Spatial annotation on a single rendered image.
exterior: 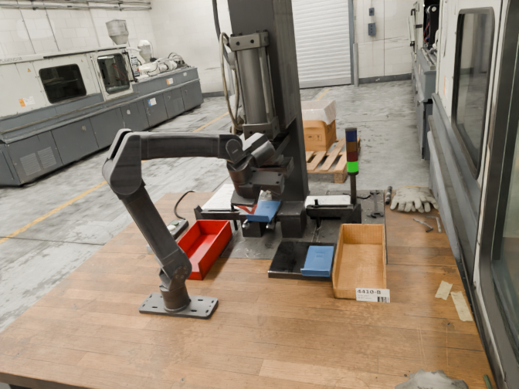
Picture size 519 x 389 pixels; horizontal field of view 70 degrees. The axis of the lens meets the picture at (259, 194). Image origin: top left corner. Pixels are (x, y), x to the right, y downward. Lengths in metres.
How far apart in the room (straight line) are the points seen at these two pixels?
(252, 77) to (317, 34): 9.32
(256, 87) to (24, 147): 5.22
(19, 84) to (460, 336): 5.95
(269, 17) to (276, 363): 0.87
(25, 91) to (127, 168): 5.49
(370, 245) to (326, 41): 9.36
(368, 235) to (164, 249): 0.58
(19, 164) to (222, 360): 5.39
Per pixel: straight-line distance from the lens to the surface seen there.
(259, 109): 1.08
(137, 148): 0.79
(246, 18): 1.15
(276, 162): 1.12
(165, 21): 12.05
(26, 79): 6.30
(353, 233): 1.13
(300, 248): 1.11
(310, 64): 10.45
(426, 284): 1.01
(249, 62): 1.07
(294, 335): 0.87
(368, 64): 10.30
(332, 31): 10.30
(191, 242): 1.25
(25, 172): 6.07
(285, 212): 1.18
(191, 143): 0.85
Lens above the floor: 1.51
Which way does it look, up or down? 23 degrees down
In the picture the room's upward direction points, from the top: 8 degrees counter-clockwise
